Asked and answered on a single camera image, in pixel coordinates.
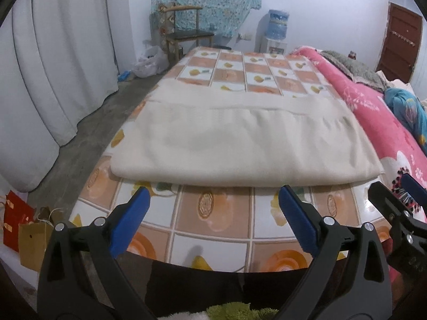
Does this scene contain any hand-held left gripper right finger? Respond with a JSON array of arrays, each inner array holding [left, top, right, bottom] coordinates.
[[274, 185, 392, 320]]

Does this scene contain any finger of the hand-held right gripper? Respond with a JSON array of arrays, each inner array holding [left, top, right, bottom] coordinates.
[[368, 182, 416, 237], [401, 173, 427, 222]]

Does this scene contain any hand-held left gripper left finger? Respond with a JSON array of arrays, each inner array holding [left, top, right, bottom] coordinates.
[[37, 187, 157, 320]]

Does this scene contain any cream zip jacket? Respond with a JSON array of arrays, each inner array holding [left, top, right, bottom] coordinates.
[[109, 79, 383, 187]]

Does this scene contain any blue printed cloth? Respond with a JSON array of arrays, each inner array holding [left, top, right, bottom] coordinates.
[[383, 87, 427, 154]]

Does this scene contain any pink floral blanket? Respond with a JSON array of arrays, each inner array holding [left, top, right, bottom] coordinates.
[[288, 47, 427, 285]]

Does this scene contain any brown paper bag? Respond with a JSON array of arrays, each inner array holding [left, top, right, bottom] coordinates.
[[18, 208, 67, 272]]

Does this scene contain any white cloth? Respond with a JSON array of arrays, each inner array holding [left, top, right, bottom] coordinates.
[[380, 70, 414, 90]]

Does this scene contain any red paper bag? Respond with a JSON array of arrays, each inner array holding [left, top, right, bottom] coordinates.
[[3, 191, 35, 252]]

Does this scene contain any grey fuzzy blanket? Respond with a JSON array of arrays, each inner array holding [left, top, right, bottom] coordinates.
[[320, 50, 388, 92]]

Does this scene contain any brown wooden door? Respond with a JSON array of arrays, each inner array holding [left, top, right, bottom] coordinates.
[[375, 3, 424, 84]]

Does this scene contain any white plastic bag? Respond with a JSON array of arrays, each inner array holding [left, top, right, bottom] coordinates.
[[133, 45, 169, 78]]

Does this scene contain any white curtain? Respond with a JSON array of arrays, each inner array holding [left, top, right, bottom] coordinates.
[[0, 0, 119, 192]]

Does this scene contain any white water dispenser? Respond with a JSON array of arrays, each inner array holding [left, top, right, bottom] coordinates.
[[255, 37, 287, 54]]

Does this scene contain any wooden chair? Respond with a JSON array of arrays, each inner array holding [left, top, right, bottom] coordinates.
[[157, 3, 214, 62]]

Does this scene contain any blue water bottle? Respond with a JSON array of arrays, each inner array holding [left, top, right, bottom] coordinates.
[[268, 9, 289, 41]]

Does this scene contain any teal patterned wall cloth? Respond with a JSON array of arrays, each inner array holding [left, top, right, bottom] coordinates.
[[152, 0, 264, 37]]

